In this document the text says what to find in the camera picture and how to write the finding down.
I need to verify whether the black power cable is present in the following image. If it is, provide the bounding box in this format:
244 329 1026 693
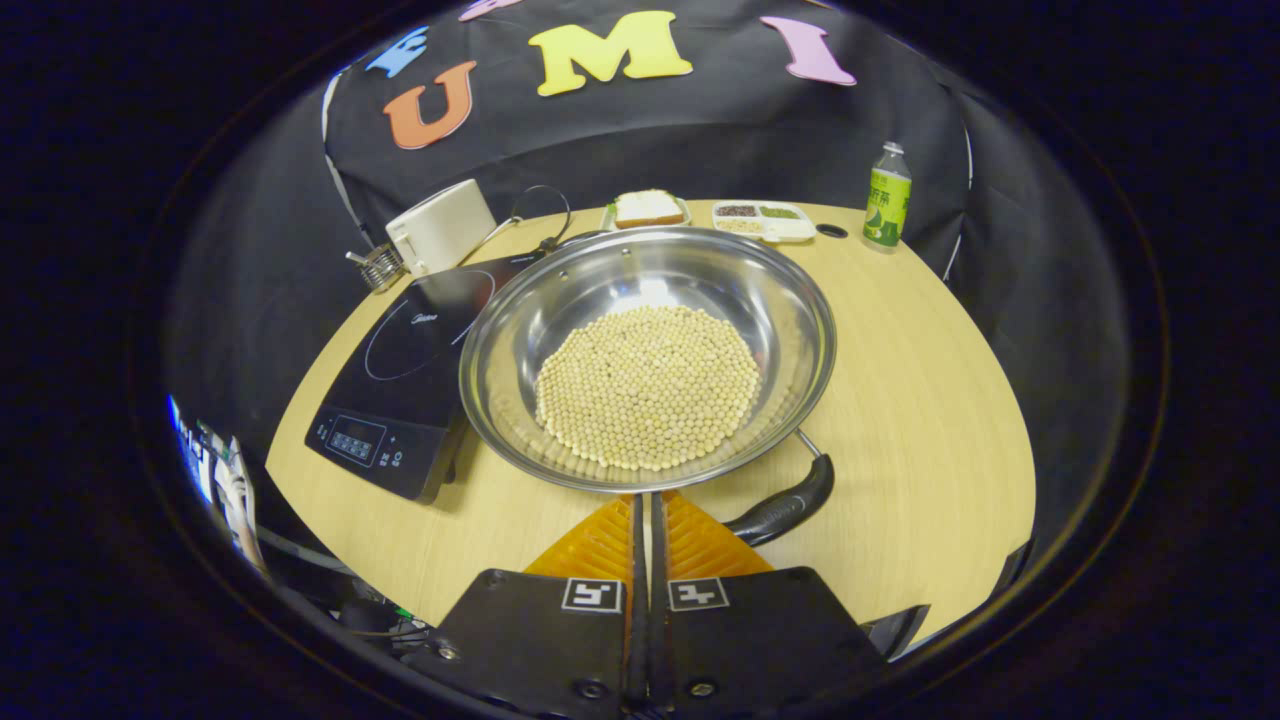
480 184 573 263

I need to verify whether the black backdrop cloth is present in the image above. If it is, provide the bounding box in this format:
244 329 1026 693
165 0 1131 561

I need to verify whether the white divided grain tray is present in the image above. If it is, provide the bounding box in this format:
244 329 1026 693
712 200 817 245

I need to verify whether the white bread sandwich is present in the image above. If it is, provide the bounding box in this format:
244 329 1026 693
614 189 686 229

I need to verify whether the white toaster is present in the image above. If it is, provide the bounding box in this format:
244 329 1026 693
385 179 498 278

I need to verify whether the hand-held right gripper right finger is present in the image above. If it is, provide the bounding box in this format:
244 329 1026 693
648 490 901 713

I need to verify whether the small serving plate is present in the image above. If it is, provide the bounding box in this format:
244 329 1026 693
600 195 693 233

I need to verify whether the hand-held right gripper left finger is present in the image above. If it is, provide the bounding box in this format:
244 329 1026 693
405 492 646 716

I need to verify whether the small metal wire rack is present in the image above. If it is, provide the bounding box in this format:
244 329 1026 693
346 243 406 294

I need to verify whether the black induction cooktop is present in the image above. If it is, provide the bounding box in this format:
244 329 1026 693
305 250 546 504

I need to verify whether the pile of soybeans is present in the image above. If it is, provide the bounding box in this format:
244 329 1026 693
535 305 763 473

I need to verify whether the stainless steel pot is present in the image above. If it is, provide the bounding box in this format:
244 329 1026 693
458 225 839 549

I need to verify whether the green label drink bottle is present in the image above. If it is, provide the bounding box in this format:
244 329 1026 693
862 141 913 253

